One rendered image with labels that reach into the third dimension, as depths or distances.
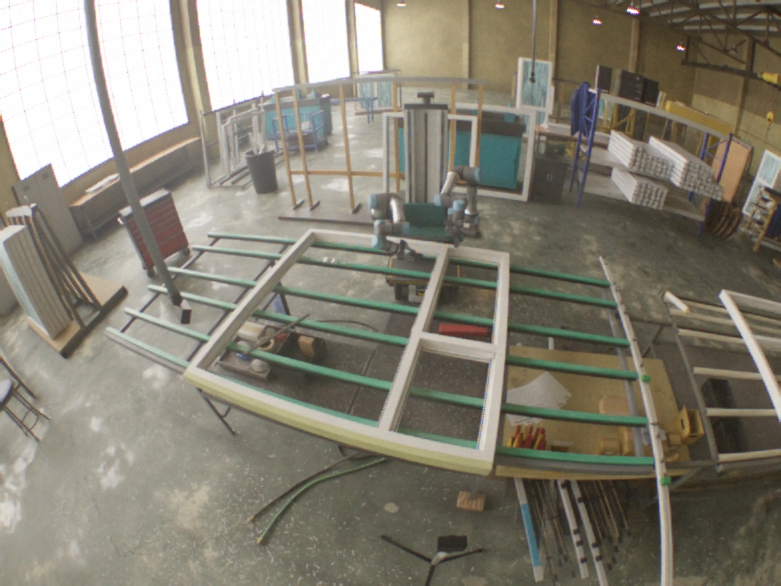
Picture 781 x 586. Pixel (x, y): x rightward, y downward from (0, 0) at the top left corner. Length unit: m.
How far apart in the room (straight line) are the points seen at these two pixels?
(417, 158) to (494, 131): 2.92
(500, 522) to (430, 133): 2.80
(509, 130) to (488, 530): 5.15
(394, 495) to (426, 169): 2.45
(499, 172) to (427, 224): 3.03
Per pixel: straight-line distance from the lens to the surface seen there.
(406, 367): 1.52
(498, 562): 2.20
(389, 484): 2.25
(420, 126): 2.79
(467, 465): 1.30
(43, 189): 7.79
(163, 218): 4.78
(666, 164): 5.98
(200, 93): 10.48
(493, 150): 5.71
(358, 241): 2.46
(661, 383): 2.37
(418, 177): 2.91
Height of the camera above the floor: 2.13
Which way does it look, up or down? 39 degrees down
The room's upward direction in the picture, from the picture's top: 3 degrees counter-clockwise
